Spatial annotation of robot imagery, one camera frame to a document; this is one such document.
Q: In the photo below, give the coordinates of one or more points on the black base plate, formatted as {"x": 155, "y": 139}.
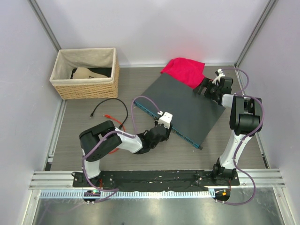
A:
{"x": 154, "y": 180}

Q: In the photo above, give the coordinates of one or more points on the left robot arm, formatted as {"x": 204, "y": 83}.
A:
{"x": 103, "y": 138}

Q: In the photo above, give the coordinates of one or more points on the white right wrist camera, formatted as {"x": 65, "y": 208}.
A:
{"x": 219, "y": 75}

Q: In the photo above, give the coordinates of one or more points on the slotted cable duct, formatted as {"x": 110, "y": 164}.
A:
{"x": 89, "y": 194}

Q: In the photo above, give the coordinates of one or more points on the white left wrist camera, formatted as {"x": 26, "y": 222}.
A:
{"x": 165, "y": 119}

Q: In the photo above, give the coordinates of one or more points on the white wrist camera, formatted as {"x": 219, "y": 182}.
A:
{"x": 219, "y": 75}
{"x": 165, "y": 119}

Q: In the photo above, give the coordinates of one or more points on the pink red cloth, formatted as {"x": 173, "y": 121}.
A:
{"x": 187, "y": 71}

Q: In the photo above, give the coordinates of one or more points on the beige and black cloth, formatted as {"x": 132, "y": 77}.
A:
{"x": 91, "y": 73}

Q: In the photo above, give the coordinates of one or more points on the wicker basket with liner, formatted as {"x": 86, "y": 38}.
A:
{"x": 69, "y": 59}

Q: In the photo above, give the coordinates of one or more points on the grey blue network switch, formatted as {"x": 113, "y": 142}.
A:
{"x": 193, "y": 115}

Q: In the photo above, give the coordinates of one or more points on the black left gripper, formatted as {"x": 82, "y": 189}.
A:
{"x": 167, "y": 131}

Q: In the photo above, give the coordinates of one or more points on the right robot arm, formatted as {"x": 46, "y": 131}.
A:
{"x": 246, "y": 119}

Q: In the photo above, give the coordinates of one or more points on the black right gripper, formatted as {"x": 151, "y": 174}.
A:
{"x": 209, "y": 88}

